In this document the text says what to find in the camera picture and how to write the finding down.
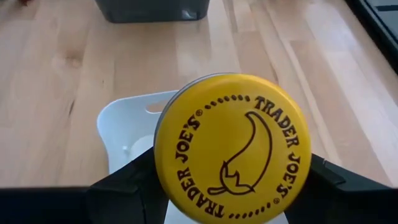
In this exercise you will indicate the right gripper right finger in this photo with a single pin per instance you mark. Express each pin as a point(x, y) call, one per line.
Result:
point(348, 202)

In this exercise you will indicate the black aluminium table frame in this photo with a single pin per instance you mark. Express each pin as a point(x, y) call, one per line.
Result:
point(367, 17)

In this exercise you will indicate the white plastic bin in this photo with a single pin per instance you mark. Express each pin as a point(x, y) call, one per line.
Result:
point(124, 124)

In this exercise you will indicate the yellow lid spice jar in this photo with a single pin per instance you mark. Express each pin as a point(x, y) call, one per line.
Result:
point(230, 149)

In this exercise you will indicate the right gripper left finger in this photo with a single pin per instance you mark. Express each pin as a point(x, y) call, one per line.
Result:
point(93, 205)

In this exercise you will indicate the dark grey plastic bin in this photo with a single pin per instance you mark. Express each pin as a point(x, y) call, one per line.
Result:
point(149, 11)

